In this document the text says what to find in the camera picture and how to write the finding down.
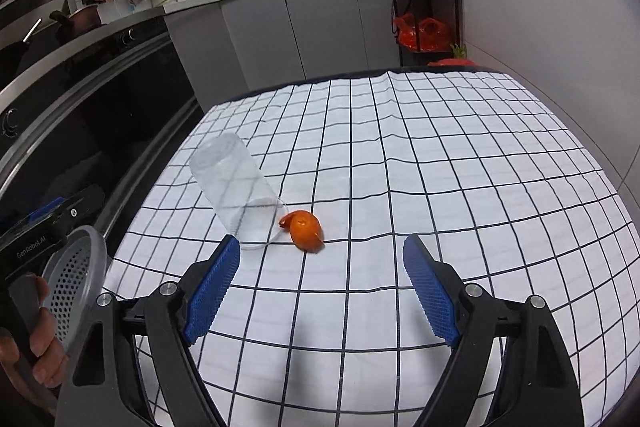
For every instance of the red plastic bag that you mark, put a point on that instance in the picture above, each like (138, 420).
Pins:
(432, 34)
(405, 32)

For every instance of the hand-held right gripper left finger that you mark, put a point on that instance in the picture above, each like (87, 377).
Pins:
(212, 292)

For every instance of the grey kitchen cabinet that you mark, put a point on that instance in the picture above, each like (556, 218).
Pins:
(325, 22)

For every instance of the orange peel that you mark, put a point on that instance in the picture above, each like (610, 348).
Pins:
(305, 229)

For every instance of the brown pot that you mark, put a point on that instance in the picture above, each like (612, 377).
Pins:
(80, 19)

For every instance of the green leafy vegetable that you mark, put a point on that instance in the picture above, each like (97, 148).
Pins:
(459, 52)

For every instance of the white checked tablecloth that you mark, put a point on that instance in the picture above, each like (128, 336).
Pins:
(450, 157)

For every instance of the grey perforated waste basket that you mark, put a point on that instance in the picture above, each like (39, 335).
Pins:
(75, 267)

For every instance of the red plastic basin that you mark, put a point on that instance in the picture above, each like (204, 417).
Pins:
(450, 63)

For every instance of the clear plastic cup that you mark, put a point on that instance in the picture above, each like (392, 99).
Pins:
(230, 187)

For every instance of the person's left hand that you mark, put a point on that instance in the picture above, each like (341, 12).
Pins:
(50, 357)

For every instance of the black oven knob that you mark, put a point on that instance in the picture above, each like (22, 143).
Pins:
(9, 122)

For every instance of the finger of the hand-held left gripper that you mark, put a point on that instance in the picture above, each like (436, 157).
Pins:
(80, 207)

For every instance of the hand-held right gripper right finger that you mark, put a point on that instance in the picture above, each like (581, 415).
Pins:
(432, 297)

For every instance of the black built-in oven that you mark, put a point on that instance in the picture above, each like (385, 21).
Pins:
(100, 107)

